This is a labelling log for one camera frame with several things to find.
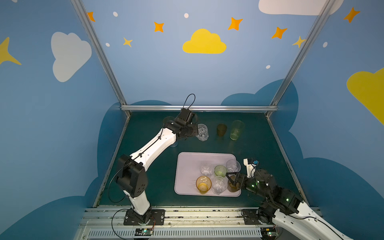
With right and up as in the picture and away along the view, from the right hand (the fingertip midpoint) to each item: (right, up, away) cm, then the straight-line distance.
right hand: (232, 173), depth 74 cm
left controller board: (-44, -27, -4) cm, 51 cm away
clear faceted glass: (-4, -10, +11) cm, 15 cm away
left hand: (-17, +22, +10) cm, 30 cm away
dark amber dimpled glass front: (-2, -2, -9) cm, 9 cm away
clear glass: (-14, +20, +17) cm, 29 cm away
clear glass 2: (-12, -2, +12) cm, 17 cm away
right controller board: (+17, -28, -3) cm, 33 cm away
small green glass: (-3, -3, +14) cm, 15 cm away
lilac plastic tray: (-23, -3, +17) cm, 29 cm away
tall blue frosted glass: (-33, +11, +28) cm, 44 cm away
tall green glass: (+10, +24, +25) cm, 36 cm away
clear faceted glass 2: (+4, 0, +14) cm, 15 cm away
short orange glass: (-14, -9, +10) cm, 19 cm away
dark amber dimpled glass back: (+1, +22, +31) cm, 38 cm away
